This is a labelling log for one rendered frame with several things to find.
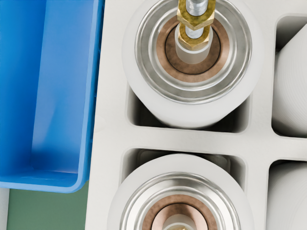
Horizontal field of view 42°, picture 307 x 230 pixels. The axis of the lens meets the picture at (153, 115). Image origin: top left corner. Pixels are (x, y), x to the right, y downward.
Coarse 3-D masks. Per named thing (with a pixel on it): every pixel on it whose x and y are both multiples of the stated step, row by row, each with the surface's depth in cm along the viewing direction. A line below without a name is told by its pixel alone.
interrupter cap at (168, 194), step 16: (160, 176) 25; (176, 176) 25; (192, 176) 25; (144, 192) 25; (160, 192) 25; (176, 192) 25; (192, 192) 25; (208, 192) 25; (224, 192) 25; (128, 208) 25; (144, 208) 25; (160, 208) 25; (176, 208) 25; (192, 208) 25; (208, 208) 25; (224, 208) 25; (128, 224) 25; (144, 224) 25; (160, 224) 25; (208, 224) 25; (224, 224) 25
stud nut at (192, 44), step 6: (180, 24) 22; (180, 30) 22; (204, 30) 22; (180, 36) 22; (186, 36) 22; (204, 36) 22; (180, 42) 23; (186, 42) 22; (192, 42) 22; (198, 42) 22; (204, 42) 22; (192, 48) 23
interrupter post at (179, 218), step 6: (174, 216) 25; (180, 216) 24; (186, 216) 25; (168, 222) 24; (174, 222) 23; (180, 222) 22; (186, 222) 23; (192, 222) 24; (162, 228) 24; (168, 228) 22; (174, 228) 22; (186, 228) 22; (192, 228) 22
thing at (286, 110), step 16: (304, 32) 27; (288, 48) 31; (304, 48) 26; (288, 64) 30; (304, 64) 26; (288, 80) 30; (304, 80) 26; (288, 96) 31; (304, 96) 28; (272, 112) 38; (288, 112) 33; (304, 112) 30; (288, 128) 37; (304, 128) 34
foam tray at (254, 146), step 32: (128, 0) 34; (256, 0) 33; (288, 0) 33; (288, 32) 38; (128, 96) 34; (256, 96) 33; (96, 128) 34; (128, 128) 33; (160, 128) 33; (224, 128) 43; (256, 128) 32; (96, 160) 33; (128, 160) 37; (224, 160) 43; (256, 160) 32; (288, 160) 42; (96, 192) 33; (256, 192) 32; (96, 224) 33; (256, 224) 32
